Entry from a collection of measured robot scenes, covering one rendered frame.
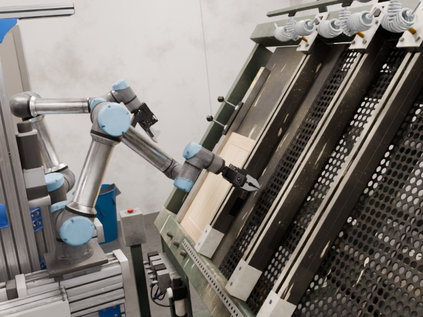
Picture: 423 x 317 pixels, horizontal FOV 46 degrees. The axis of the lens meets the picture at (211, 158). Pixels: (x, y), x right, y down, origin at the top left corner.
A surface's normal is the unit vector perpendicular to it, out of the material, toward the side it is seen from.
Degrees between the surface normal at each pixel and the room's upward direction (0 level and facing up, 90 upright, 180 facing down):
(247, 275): 90
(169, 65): 90
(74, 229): 97
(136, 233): 90
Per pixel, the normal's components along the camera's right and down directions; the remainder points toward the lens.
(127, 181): 0.40, 0.17
